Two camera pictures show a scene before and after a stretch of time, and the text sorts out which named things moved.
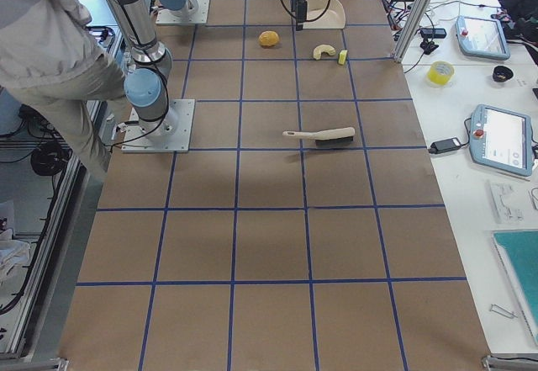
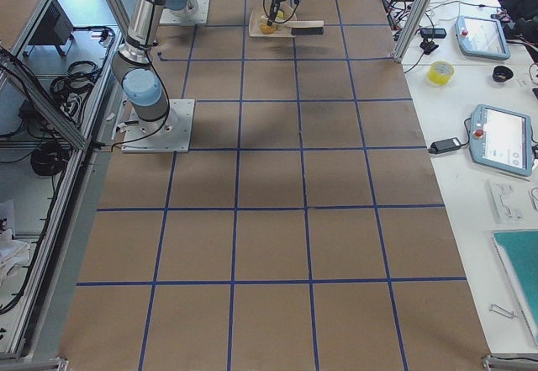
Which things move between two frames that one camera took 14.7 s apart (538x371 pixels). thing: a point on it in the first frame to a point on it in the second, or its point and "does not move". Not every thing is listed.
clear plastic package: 505,204 does not move
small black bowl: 502,73 does not move
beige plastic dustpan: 324,12 to 258,27
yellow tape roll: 440,72 does not move
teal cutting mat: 519,251 does not move
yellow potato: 269,39 to 267,29
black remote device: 429,33 does not move
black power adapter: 444,145 does not move
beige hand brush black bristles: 330,136 to 304,27
